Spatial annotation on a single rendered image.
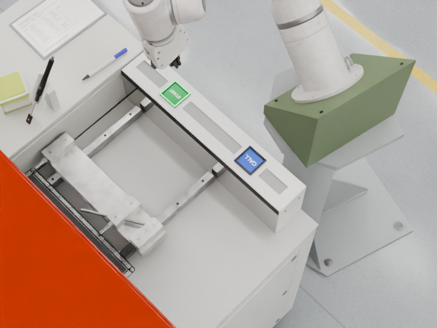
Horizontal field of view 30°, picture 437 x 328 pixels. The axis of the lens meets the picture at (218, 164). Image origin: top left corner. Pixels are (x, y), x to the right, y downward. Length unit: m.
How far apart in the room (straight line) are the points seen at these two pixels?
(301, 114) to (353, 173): 1.10
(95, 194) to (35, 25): 0.48
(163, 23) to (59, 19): 0.57
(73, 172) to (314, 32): 0.68
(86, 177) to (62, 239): 1.08
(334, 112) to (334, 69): 0.14
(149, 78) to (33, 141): 0.33
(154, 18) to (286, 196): 0.55
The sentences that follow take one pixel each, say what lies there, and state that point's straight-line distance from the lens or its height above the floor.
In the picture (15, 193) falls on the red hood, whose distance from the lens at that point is 1.01.
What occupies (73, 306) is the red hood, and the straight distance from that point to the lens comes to 0.95.
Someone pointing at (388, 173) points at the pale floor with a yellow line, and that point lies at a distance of 3.07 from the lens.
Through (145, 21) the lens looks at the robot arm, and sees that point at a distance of 1.65.
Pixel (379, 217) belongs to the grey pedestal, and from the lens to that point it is 2.97.
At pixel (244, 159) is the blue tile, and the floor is 0.96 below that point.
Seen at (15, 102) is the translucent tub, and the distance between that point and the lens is 2.03.
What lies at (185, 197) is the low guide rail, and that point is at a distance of 2.03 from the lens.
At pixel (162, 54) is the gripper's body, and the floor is 1.22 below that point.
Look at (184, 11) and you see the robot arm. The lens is 1.65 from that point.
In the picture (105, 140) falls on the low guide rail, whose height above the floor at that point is 0.85.
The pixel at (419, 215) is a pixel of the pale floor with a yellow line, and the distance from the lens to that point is 3.02.
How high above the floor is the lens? 2.72
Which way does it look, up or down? 64 degrees down
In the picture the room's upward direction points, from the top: straight up
